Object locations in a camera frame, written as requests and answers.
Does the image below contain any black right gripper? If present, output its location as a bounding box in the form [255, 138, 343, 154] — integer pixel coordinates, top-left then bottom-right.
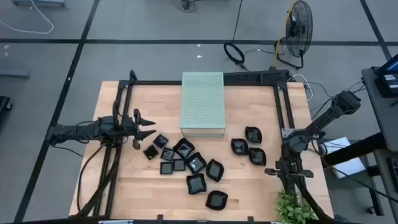
[265, 159, 314, 195]

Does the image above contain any wavy square black plate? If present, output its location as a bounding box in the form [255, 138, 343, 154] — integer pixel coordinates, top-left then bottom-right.
[185, 151, 208, 175]
[172, 138, 196, 159]
[185, 173, 208, 195]

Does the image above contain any green perforated metal shelf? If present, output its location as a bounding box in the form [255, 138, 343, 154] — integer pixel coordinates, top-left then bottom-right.
[179, 72, 226, 138]

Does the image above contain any green potted plant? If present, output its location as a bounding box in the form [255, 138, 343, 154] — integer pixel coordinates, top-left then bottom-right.
[274, 190, 318, 224]

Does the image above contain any black perforated panel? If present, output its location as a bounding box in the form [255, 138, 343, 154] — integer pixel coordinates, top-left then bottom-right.
[223, 70, 292, 84]

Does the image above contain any black coiled cable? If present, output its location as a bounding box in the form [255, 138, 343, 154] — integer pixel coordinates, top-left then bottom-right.
[223, 0, 249, 72]

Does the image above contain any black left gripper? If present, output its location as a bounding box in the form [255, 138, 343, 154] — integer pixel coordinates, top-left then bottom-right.
[120, 108, 157, 151]

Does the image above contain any white paper box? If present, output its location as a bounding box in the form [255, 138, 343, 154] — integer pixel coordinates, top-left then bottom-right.
[322, 136, 367, 180]

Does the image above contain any laptop with blue screen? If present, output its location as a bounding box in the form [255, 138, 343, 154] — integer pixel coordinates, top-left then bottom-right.
[374, 54, 398, 99]

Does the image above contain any white floor cable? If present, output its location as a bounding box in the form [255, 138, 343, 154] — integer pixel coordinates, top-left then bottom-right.
[0, 0, 55, 35]

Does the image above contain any yellow cable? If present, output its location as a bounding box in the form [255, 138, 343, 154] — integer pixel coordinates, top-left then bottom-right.
[272, 0, 296, 68]

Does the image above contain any black metal table frame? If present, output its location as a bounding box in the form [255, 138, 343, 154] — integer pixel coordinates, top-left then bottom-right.
[70, 70, 332, 224]

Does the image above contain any black support beam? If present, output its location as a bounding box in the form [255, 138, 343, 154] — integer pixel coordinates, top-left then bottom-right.
[322, 132, 386, 167]

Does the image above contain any grey flat bar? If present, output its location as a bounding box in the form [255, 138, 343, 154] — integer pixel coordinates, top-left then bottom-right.
[0, 68, 30, 80]

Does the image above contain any grey cart base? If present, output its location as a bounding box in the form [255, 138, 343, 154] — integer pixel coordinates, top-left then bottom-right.
[11, 0, 67, 7]

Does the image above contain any white power cable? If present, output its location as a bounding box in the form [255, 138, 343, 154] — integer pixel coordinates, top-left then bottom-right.
[291, 73, 314, 103]

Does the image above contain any grey side table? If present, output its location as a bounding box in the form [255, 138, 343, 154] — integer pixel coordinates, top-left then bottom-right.
[361, 66, 398, 206]

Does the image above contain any black floor fan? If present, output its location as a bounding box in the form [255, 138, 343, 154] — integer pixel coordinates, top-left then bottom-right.
[275, 0, 314, 70]

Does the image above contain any black cable bundle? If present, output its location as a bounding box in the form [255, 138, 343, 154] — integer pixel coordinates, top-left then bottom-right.
[179, 0, 196, 13]

